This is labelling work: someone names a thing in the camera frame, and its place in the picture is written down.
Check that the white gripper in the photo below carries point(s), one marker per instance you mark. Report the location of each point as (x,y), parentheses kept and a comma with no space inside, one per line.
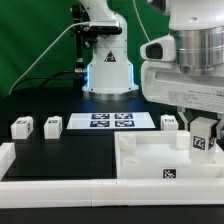
(162,82)

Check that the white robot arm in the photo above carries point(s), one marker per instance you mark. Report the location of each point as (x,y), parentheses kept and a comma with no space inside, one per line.
(184,68)

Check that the white sheet with tags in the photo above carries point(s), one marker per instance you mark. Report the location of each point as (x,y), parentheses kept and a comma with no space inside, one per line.
(125,120)

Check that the white U-shaped obstacle fence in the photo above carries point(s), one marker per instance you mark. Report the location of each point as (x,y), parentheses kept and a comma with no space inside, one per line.
(104,192)

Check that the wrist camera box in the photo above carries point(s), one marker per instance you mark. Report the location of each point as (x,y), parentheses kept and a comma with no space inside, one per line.
(161,49)

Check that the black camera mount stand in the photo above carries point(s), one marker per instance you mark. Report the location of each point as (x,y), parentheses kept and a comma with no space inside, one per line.
(79,15)

